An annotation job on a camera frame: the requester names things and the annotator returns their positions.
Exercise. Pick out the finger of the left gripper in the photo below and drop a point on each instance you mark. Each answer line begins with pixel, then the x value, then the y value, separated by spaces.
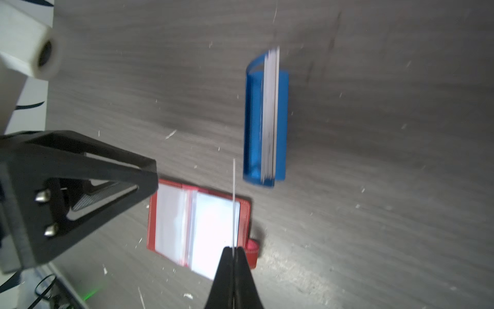
pixel 57 187

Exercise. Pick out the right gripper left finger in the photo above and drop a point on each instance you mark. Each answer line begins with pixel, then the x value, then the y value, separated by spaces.
pixel 221 295

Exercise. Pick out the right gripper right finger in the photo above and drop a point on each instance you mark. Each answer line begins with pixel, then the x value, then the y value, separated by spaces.
pixel 245 292

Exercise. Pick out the red card holder wallet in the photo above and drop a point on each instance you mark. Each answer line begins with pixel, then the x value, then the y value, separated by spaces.
pixel 192 225

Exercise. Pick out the white VIP credit card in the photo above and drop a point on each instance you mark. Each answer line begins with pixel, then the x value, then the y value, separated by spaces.
pixel 234 221

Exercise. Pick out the blue card stand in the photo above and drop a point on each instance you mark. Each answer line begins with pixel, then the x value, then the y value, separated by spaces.
pixel 253 124

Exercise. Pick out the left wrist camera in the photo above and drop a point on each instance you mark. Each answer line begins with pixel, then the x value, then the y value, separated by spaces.
pixel 31 55

